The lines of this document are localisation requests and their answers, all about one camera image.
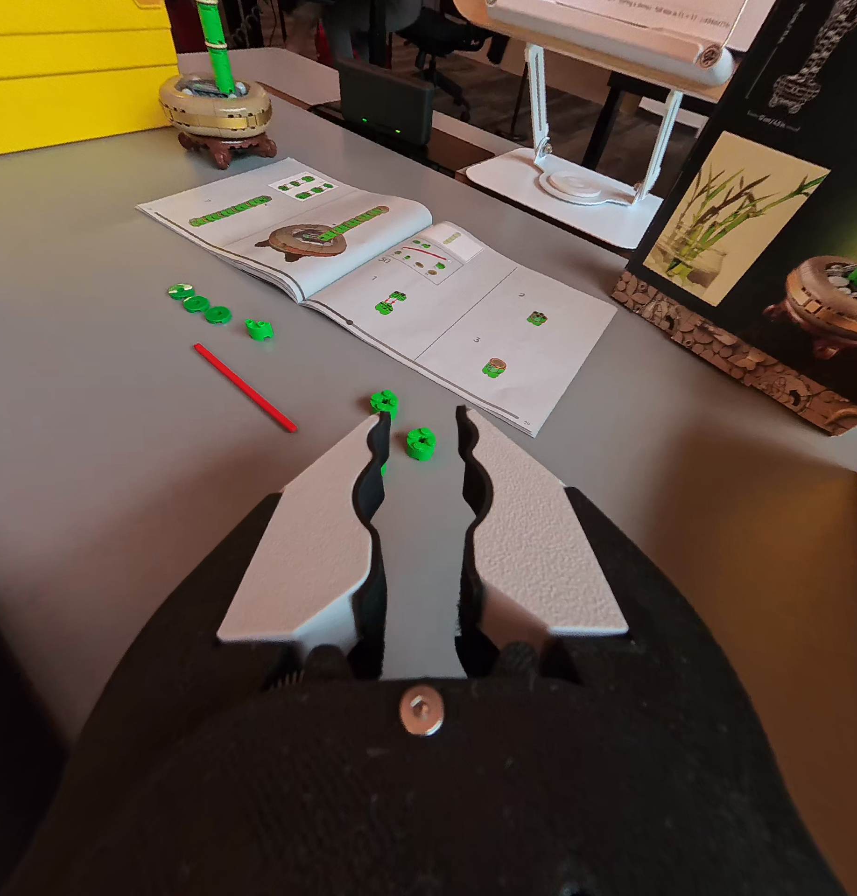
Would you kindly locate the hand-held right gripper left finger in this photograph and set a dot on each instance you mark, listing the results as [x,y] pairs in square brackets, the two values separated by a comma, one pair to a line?
[302,560]

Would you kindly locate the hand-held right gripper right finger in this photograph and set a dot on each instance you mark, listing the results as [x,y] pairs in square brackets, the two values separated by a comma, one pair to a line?
[547,560]

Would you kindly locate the yellow plastic parts bin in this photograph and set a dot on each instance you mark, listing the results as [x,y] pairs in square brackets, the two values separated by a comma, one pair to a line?
[64,84]

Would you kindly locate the grey desk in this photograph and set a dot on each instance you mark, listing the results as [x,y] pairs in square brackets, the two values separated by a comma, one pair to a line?
[120,420]

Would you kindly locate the thin red toy rod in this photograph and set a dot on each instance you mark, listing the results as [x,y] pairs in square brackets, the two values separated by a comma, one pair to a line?
[245,387]

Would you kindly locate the small green toy clip piece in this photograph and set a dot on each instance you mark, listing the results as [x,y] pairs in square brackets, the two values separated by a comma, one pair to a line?
[259,329]

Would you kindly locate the building instruction booklet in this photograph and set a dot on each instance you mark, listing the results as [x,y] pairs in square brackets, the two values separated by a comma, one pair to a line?
[470,329]

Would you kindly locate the green flat round plate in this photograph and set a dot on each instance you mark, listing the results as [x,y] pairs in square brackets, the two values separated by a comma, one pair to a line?
[218,315]
[196,304]
[180,290]

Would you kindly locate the toy bamboo stalk in tan pot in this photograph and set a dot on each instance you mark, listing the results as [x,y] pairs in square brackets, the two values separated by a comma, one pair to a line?
[215,108]

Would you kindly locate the black power box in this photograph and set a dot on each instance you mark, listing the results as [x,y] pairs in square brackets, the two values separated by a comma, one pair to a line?
[386,98]

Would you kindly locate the black toy set box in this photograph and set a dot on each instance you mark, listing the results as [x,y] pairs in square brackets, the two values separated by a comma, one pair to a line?
[785,105]

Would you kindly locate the black office chair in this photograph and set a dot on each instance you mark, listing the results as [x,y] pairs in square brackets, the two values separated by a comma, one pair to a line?
[442,35]

